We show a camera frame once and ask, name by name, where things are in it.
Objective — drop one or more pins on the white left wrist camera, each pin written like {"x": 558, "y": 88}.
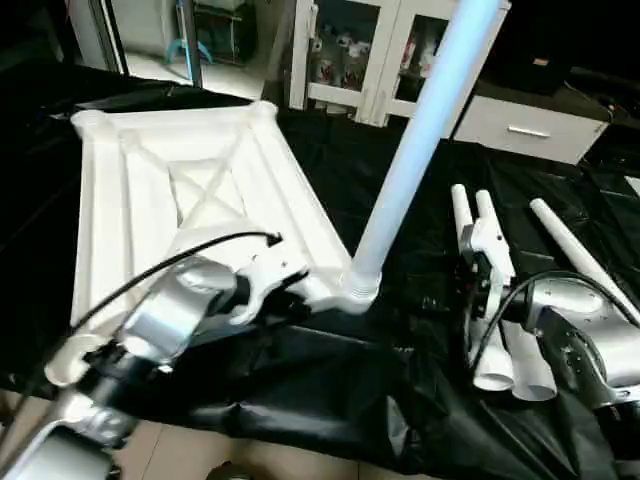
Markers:
{"x": 265, "y": 275}

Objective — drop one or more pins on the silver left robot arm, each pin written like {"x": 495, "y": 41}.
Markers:
{"x": 170, "y": 310}

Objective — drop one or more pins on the white drawer unit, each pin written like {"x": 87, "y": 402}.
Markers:
{"x": 525, "y": 130}

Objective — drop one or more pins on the black mat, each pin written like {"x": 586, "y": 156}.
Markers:
{"x": 330, "y": 390}

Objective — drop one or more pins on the light blue stand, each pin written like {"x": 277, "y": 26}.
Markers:
{"x": 188, "y": 50}

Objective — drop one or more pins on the white plastic table leg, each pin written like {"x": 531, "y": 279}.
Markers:
{"x": 530, "y": 370}
{"x": 420, "y": 130}
{"x": 460, "y": 215}
{"x": 575, "y": 250}

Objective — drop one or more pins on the white flat board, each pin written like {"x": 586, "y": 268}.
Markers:
{"x": 634, "y": 185}

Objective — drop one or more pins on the white glass door cabinet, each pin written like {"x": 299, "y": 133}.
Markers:
{"x": 350, "y": 55}

